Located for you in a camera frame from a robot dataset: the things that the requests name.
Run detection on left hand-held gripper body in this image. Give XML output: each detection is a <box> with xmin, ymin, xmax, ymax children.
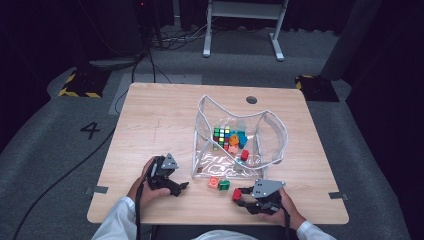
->
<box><xmin>148</xmin><ymin>153</ymin><xmax>180</xmax><ymax>190</ymax></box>

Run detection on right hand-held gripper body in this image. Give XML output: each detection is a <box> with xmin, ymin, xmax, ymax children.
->
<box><xmin>251</xmin><ymin>179</ymin><xmax>287</xmax><ymax>215</ymax></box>

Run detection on clear bag with white trim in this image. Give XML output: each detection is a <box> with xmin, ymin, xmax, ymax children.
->
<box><xmin>191</xmin><ymin>94</ymin><xmax>289</xmax><ymax>181</ymax></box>

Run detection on multicoloured puzzle cube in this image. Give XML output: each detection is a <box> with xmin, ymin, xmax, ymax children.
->
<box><xmin>213</xmin><ymin>125</ymin><xmax>232</xmax><ymax>152</ymax></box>

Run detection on person's left hand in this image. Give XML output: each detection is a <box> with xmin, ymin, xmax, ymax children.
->
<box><xmin>126</xmin><ymin>157</ymin><xmax>171</xmax><ymax>208</ymax></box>

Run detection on person's right hand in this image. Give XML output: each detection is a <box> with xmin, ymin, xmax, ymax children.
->
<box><xmin>258</xmin><ymin>188</ymin><xmax>306</xmax><ymax>231</ymax></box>

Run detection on person's torso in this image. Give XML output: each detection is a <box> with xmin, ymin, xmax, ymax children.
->
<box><xmin>191</xmin><ymin>229</ymin><xmax>259</xmax><ymax>240</ymax></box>

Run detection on grey tape piece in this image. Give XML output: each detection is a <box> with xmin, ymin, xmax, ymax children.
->
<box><xmin>84</xmin><ymin>185</ymin><xmax>109</xmax><ymax>196</ymax></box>
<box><xmin>328</xmin><ymin>191</ymin><xmax>350</xmax><ymax>201</ymax></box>

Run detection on black yellow striped floor base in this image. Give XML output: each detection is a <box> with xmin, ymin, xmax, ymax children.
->
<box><xmin>58</xmin><ymin>68</ymin><xmax>113</xmax><ymax>99</ymax></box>
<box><xmin>294</xmin><ymin>74</ymin><xmax>340</xmax><ymax>103</ymax></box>

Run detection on white metal stand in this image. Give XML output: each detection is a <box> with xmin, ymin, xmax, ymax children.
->
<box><xmin>202</xmin><ymin>0</ymin><xmax>290</xmax><ymax>62</ymax></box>

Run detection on dark equipment cabinet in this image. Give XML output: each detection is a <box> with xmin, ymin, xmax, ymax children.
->
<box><xmin>76</xmin><ymin>0</ymin><xmax>148</xmax><ymax>61</ymax></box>

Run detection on grey pillar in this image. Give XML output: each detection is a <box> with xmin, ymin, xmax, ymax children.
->
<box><xmin>319</xmin><ymin>0</ymin><xmax>383</xmax><ymax>81</ymax></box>

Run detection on right hand-held gripper black cable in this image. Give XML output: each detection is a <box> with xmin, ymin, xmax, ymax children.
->
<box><xmin>282</xmin><ymin>204</ymin><xmax>292</xmax><ymax>240</ymax></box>

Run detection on hand-held gripper black cable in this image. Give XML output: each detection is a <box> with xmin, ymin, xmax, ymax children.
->
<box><xmin>282</xmin><ymin>204</ymin><xmax>292</xmax><ymax>240</ymax></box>
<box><xmin>134</xmin><ymin>168</ymin><xmax>153</xmax><ymax>240</ymax></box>

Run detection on left hand-held gripper black cable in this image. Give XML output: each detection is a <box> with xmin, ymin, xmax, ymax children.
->
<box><xmin>134</xmin><ymin>168</ymin><xmax>153</xmax><ymax>240</ymax></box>

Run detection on long black floor cable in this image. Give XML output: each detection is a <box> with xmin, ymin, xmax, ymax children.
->
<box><xmin>12</xmin><ymin>126</ymin><xmax>117</xmax><ymax>240</ymax></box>

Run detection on thin black floor cable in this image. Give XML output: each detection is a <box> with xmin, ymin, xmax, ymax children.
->
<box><xmin>114</xmin><ymin>49</ymin><xmax>158</xmax><ymax>115</ymax></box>

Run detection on bundle of floor cables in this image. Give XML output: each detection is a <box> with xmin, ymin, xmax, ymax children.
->
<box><xmin>146</xmin><ymin>16</ymin><xmax>218</xmax><ymax>52</ymax></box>

